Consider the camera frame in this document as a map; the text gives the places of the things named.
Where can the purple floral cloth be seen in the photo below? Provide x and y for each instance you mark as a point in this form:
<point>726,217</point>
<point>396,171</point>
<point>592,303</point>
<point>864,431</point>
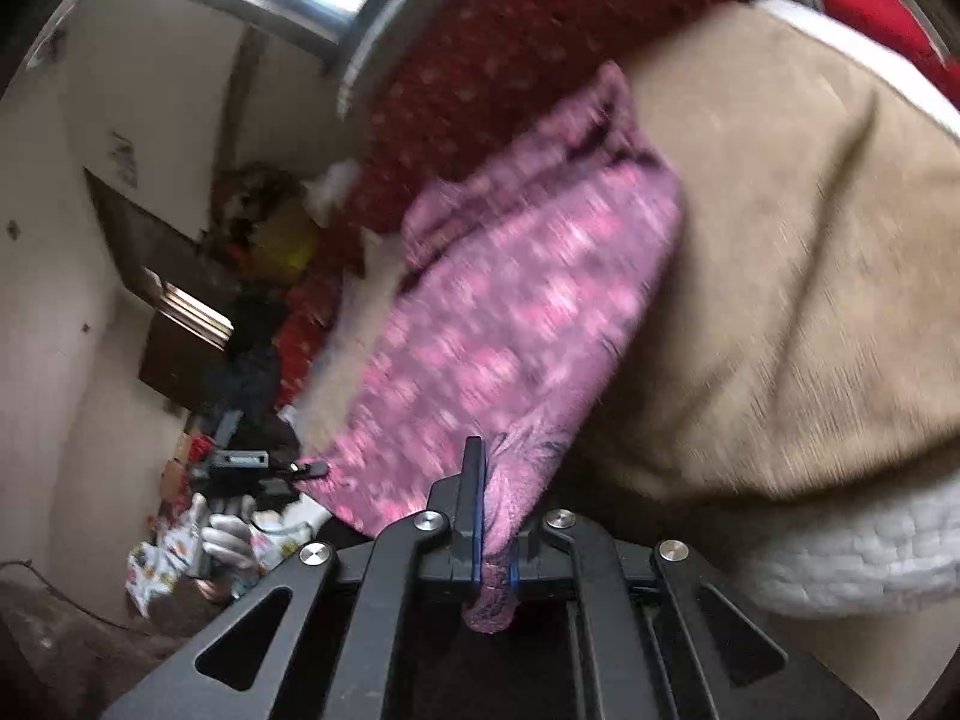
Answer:
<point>526,282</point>

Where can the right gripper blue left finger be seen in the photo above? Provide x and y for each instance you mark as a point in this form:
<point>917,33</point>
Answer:
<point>322,631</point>

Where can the doll with blonde hair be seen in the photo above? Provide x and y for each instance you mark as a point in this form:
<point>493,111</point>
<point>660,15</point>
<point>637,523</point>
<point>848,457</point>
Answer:
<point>270,227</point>

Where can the red patterned pillow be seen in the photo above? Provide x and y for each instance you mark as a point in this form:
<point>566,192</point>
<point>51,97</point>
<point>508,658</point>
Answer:
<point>481,71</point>

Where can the red cloth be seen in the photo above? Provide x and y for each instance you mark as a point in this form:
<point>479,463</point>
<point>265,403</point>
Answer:
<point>891,24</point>

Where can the beige bed sheet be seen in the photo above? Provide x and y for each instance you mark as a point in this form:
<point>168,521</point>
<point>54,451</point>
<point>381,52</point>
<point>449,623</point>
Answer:
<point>803,339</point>

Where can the white quilted blanket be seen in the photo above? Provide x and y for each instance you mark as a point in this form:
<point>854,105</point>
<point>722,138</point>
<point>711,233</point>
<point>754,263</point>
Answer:
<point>892,547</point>

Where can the white gloved left hand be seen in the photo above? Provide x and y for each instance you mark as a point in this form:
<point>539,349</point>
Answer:
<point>223,535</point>

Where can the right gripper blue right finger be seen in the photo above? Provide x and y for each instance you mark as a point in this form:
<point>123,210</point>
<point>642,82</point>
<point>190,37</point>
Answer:
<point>660,633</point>

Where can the dark wooden cabinet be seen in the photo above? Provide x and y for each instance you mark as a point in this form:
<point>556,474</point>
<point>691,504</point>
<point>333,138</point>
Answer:
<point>190,297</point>

